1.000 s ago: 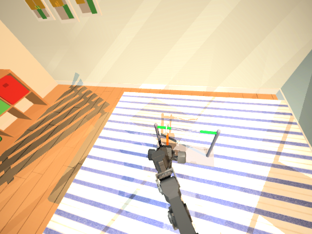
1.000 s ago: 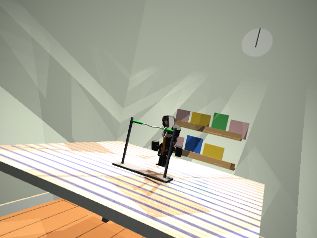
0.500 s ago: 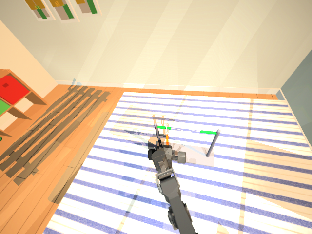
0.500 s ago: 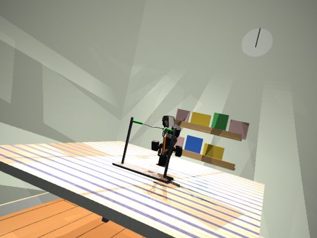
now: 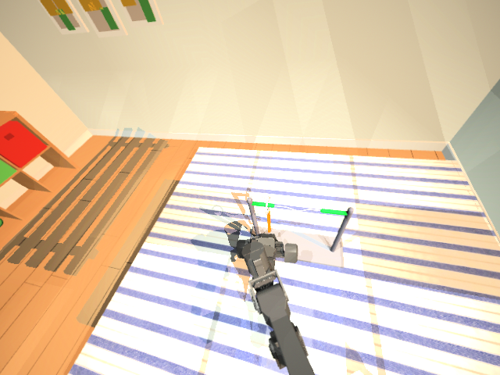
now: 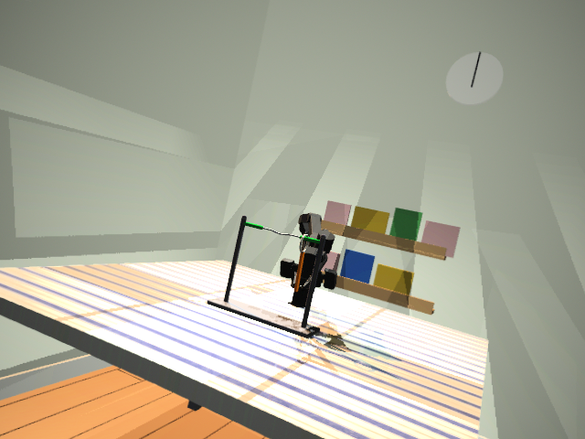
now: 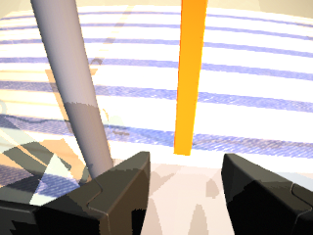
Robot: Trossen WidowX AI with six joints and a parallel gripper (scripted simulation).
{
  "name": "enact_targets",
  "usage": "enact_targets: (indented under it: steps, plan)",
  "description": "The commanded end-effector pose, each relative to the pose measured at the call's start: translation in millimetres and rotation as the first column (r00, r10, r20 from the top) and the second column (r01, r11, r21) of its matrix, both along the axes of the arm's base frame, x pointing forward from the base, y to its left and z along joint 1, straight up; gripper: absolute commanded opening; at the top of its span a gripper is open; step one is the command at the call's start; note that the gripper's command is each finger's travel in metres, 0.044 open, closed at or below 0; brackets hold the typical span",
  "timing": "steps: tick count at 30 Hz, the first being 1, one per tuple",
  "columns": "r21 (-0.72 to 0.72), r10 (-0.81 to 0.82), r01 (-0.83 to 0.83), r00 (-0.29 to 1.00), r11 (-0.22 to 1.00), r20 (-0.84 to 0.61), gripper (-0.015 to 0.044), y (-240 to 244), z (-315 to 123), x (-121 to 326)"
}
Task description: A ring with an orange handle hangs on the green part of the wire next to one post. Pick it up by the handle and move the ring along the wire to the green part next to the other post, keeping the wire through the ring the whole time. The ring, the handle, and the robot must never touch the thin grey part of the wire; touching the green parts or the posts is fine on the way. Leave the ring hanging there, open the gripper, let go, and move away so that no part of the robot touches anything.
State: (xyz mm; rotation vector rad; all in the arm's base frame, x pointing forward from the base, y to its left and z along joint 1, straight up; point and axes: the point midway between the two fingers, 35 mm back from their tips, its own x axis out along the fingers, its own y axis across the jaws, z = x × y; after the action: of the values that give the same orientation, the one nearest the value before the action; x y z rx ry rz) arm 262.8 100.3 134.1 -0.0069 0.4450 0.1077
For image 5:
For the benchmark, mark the orange handle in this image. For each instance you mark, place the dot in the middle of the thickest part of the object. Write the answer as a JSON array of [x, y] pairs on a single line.
[[268, 214]]

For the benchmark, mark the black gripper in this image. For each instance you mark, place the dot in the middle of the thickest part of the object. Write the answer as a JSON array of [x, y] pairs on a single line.
[[289, 251]]

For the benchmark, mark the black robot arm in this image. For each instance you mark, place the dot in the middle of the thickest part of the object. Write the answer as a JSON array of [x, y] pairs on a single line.
[[286, 343]]

